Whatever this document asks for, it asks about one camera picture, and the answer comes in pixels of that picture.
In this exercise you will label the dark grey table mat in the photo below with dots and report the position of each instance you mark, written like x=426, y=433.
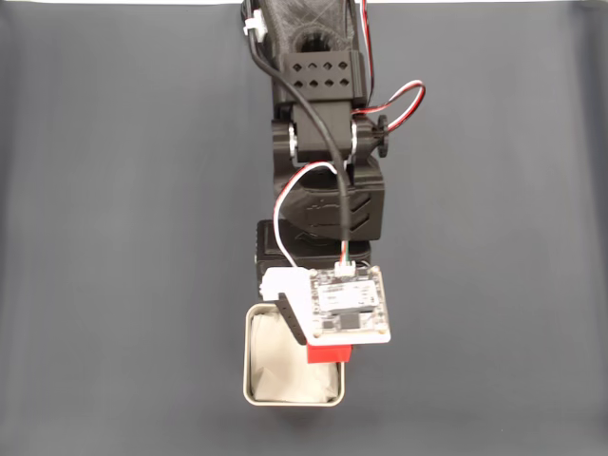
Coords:
x=119, y=237

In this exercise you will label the white tissue paper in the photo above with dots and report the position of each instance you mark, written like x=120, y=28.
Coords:
x=280, y=370

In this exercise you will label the camera board on white mount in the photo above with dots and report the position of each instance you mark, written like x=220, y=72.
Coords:
x=347, y=304

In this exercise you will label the beige square box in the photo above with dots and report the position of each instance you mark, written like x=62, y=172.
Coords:
x=246, y=361

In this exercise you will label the red cube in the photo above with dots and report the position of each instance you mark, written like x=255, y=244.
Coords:
x=330, y=354

